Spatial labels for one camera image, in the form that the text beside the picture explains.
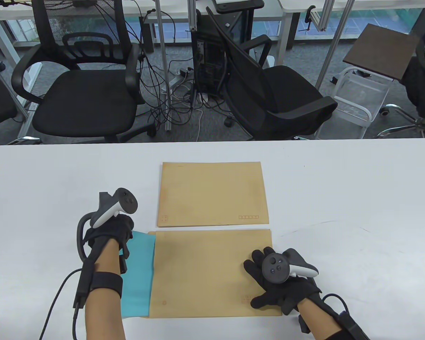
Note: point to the black desk stand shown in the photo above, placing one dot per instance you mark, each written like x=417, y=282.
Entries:
x=241, y=4

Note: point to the person's left forearm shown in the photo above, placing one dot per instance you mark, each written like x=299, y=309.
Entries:
x=104, y=304

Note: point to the white power strip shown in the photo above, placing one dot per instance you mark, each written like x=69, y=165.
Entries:
x=175, y=83

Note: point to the white utility cart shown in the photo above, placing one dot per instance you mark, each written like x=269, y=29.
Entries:
x=361, y=92

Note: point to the black computer tower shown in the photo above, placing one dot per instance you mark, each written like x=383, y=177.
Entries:
x=212, y=35

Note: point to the black mesh office chair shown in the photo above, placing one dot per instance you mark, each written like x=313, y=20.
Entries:
x=287, y=88

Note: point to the black clamp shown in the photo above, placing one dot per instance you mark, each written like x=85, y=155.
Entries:
x=309, y=16

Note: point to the black office chair chrome base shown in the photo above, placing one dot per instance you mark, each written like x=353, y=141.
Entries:
x=423, y=92

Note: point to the person's right hand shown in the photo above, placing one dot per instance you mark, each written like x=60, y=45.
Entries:
x=290, y=294

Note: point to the person's right forearm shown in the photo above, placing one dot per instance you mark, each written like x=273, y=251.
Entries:
x=318, y=324

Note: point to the person's left hand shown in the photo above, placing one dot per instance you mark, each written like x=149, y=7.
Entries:
x=117, y=230

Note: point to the aluminium frame post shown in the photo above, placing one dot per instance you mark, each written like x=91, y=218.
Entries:
x=322, y=19
x=334, y=42
x=163, y=53
x=192, y=17

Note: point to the blue paper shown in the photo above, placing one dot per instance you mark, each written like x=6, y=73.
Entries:
x=138, y=276

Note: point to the brown A4 envelope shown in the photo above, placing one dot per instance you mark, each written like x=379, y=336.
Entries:
x=205, y=276
x=212, y=194

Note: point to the dark wooden board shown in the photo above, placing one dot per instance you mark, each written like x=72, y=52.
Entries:
x=382, y=53

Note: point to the black and white controller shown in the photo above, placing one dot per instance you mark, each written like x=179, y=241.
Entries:
x=274, y=269
x=125, y=202

